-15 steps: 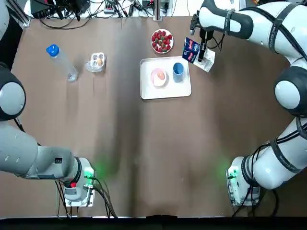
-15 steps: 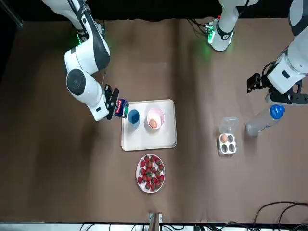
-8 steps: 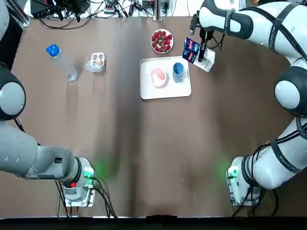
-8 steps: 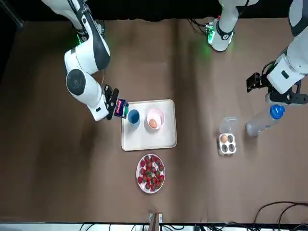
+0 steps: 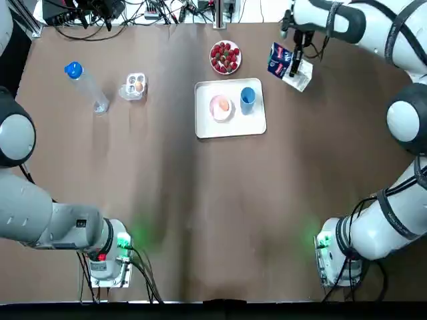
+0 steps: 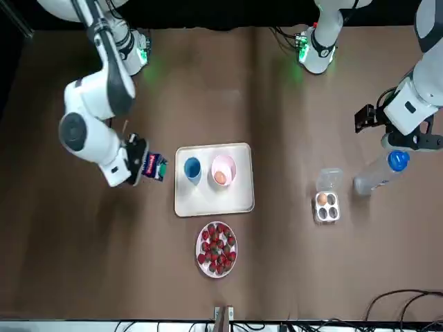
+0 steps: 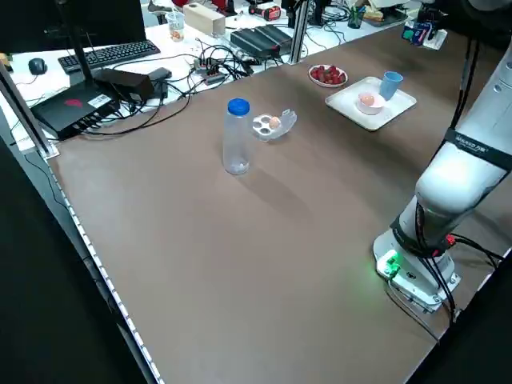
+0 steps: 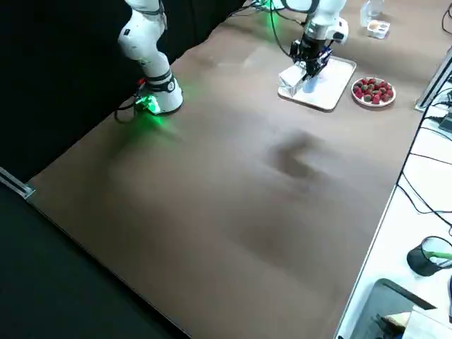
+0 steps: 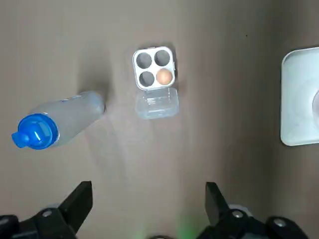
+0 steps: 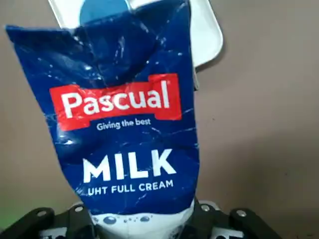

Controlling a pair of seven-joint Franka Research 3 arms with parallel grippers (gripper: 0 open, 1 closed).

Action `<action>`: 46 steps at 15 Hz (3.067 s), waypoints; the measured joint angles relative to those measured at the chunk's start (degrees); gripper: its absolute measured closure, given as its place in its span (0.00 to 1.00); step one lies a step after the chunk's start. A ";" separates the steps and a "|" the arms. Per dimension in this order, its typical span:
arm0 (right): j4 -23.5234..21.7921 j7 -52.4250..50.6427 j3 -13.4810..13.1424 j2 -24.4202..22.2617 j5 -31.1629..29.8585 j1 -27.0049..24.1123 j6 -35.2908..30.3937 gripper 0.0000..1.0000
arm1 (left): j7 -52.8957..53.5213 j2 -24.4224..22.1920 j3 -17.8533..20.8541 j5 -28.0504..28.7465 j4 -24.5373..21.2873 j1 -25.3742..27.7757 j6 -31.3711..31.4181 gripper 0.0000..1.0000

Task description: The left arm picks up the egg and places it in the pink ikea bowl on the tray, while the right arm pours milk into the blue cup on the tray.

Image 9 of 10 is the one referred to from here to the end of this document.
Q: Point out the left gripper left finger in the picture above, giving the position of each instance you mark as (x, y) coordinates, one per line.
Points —
(77, 204)

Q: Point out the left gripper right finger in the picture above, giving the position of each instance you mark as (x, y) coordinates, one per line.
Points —
(215, 204)

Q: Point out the white egg box clear lid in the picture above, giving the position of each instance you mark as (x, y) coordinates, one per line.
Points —
(154, 104)

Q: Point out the cream rectangular tray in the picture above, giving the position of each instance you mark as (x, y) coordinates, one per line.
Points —
(296, 104)

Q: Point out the brown egg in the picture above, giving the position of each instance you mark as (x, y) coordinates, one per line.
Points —
(164, 76)

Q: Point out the clear bottle blue cap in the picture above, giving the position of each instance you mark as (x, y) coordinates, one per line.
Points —
(67, 117)

